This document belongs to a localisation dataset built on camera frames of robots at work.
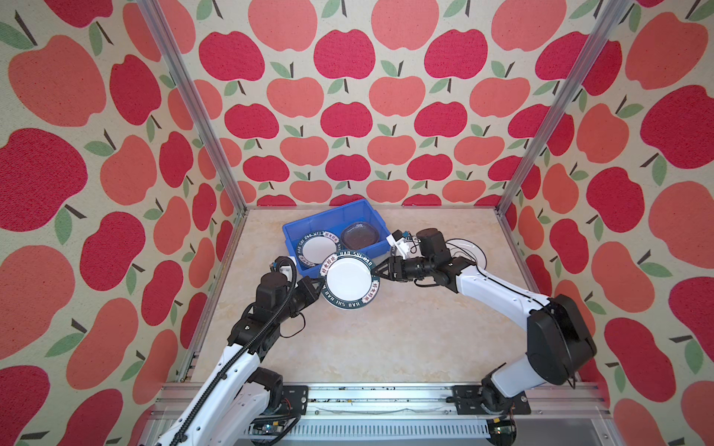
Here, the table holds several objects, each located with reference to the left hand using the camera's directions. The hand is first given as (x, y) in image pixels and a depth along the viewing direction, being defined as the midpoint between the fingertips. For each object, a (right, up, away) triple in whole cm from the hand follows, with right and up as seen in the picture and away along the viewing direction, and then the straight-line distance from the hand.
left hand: (330, 283), depth 75 cm
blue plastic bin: (-2, +19, +37) cm, 41 cm away
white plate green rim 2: (+5, 0, +3) cm, 6 cm away
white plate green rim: (-9, +9, +32) cm, 34 cm away
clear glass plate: (+8, +13, +32) cm, 35 cm away
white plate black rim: (+50, +8, +34) cm, 61 cm away
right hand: (+14, +2, +5) cm, 16 cm away
